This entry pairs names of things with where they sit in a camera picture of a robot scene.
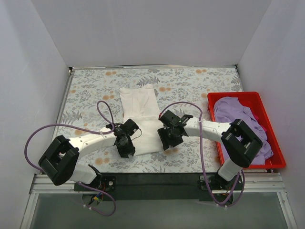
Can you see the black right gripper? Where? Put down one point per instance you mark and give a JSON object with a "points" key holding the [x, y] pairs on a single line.
{"points": [[167, 139]]}

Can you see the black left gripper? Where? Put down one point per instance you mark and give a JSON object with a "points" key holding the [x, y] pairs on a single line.
{"points": [[125, 148]]}

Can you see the white t shirt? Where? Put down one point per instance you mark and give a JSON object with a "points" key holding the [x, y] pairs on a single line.
{"points": [[141, 106]]}

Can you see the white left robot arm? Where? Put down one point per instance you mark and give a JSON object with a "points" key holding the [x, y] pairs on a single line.
{"points": [[60, 160]]}

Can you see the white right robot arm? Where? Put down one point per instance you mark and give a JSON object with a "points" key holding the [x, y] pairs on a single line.
{"points": [[240, 142]]}

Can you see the floral patterned table mat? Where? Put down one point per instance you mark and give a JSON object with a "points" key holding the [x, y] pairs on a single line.
{"points": [[93, 94]]}

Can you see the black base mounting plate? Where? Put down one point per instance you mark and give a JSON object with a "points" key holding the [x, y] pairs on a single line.
{"points": [[154, 186]]}

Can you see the purple t shirt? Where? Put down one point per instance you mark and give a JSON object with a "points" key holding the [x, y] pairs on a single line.
{"points": [[227, 109]]}

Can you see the pink garment in bin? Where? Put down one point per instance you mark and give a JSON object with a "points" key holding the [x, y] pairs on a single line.
{"points": [[257, 119]]}

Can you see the aluminium table frame rail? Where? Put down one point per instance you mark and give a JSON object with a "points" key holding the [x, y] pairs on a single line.
{"points": [[41, 184]]}

